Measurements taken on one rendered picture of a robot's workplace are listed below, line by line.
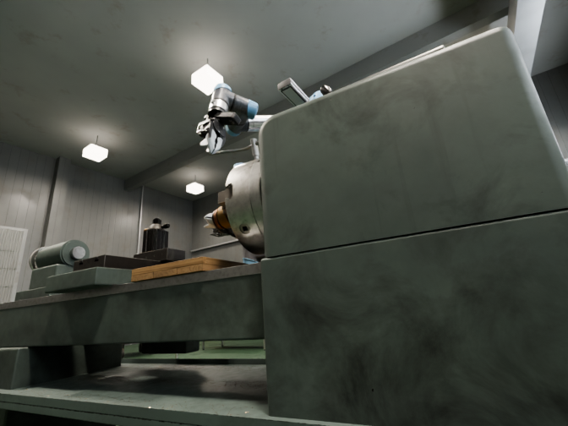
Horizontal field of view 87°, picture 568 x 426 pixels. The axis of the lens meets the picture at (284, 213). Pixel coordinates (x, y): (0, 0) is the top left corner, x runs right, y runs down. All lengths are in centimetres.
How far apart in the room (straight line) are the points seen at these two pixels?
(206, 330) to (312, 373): 33
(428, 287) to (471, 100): 37
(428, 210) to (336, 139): 26
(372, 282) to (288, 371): 25
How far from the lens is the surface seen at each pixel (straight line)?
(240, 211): 87
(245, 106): 132
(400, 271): 61
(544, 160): 67
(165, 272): 98
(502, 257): 62
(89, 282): 119
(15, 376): 161
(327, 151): 72
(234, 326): 82
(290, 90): 191
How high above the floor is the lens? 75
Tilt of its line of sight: 18 degrees up
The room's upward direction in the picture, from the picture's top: 5 degrees counter-clockwise
